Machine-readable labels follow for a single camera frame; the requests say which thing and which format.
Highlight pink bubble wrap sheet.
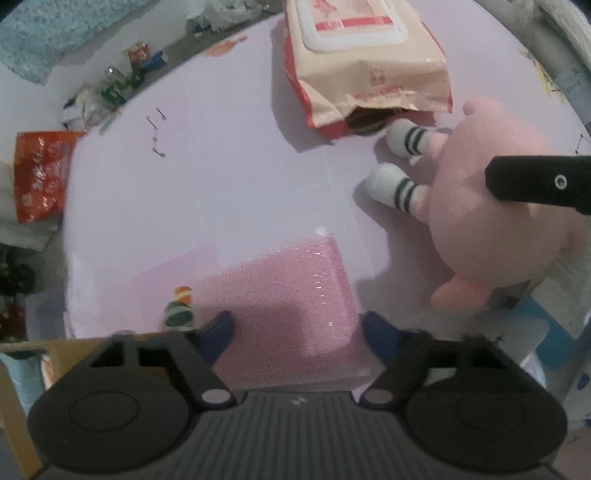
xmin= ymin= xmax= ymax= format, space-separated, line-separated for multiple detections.
xmin=139 ymin=233 xmax=374 ymax=391

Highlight small striped toy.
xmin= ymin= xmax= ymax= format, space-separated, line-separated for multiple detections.
xmin=165 ymin=286 xmax=195 ymax=329

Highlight red snack bag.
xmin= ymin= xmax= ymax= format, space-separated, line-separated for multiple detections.
xmin=14 ymin=130 xmax=88 ymax=225

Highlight light blue plastic bag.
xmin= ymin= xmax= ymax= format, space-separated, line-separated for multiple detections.
xmin=0 ymin=354 xmax=47 ymax=407

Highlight blue and white box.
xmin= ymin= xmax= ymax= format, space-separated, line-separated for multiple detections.
xmin=519 ymin=295 xmax=591 ymax=372

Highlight white knitted blanket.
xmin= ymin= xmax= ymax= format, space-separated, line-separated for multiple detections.
xmin=538 ymin=0 xmax=591 ymax=49

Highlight brown cardboard box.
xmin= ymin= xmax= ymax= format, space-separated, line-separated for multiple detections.
xmin=0 ymin=339 xmax=70 ymax=480

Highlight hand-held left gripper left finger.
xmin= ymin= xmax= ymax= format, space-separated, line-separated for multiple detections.
xmin=88 ymin=310 xmax=237 ymax=407

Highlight pink plush toy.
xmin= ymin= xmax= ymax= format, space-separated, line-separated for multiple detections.
xmin=362 ymin=97 xmax=591 ymax=311

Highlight wet wipes pack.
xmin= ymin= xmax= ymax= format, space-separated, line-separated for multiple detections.
xmin=283 ymin=0 xmax=454 ymax=141

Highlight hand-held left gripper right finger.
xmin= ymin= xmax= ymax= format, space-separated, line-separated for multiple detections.
xmin=358 ymin=311 xmax=511 ymax=409

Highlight crumpled white plastic bags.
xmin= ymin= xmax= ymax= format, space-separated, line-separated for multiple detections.
xmin=187 ymin=0 xmax=259 ymax=35

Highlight pink bed sheet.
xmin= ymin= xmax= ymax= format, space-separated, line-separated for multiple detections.
xmin=62 ymin=0 xmax=591 ymax=393

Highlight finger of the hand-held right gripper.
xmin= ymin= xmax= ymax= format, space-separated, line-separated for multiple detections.
xmin=485 ymin=155 xmax=591 ymax=214

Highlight teal floral cloth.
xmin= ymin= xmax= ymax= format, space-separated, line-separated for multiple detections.
xmin=0 ymin=0 xmax=155 ymax=85

